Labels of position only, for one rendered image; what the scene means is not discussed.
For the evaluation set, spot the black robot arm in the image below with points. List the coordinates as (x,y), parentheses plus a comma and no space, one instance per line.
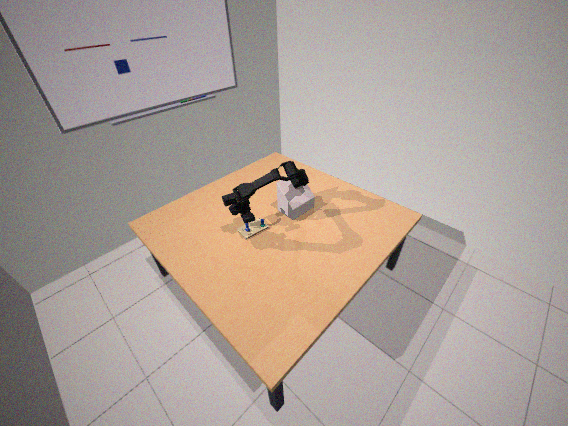
(298,177)

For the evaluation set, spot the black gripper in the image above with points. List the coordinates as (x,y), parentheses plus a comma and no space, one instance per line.
(246,215)

